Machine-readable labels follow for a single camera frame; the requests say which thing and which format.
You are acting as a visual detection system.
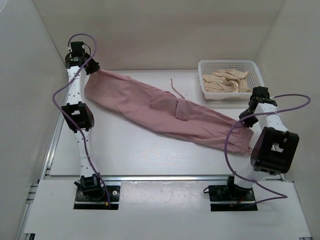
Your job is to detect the pink trousers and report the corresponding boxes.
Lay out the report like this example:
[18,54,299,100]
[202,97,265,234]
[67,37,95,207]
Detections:
[84,70,254,156]

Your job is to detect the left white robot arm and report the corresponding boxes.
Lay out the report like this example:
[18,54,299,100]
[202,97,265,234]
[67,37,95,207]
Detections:
[61,41,105,202]

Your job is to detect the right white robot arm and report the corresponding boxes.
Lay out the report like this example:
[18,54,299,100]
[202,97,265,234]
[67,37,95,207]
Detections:
[224,86,300,200]

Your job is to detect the beige trousers in basket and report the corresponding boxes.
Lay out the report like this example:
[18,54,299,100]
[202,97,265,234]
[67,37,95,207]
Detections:
[202,69,252,93]

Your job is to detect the white plastic basket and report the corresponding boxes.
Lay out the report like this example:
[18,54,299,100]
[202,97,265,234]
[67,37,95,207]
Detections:
[198,59,264,101]

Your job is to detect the left aluminium rail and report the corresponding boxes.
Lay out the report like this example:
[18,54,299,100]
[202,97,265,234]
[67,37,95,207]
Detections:
[15,113,64,240]

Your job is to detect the aluminium rail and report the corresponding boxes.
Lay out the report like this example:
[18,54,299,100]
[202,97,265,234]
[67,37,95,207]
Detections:
[15,113,64,240]
[102,174,229,182]

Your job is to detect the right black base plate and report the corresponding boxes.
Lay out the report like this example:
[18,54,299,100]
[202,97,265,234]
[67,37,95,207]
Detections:
[203,185,258,212]

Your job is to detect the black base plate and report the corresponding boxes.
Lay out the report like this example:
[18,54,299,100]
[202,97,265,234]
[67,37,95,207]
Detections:
[203,185,258,212]
[73,181,121,210]

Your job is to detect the front aluminium rail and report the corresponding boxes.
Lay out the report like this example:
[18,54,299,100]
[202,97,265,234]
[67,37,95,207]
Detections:
[102,174,229,182]

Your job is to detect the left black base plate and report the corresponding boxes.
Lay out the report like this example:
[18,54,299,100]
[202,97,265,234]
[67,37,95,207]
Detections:
[73,181,121,210]

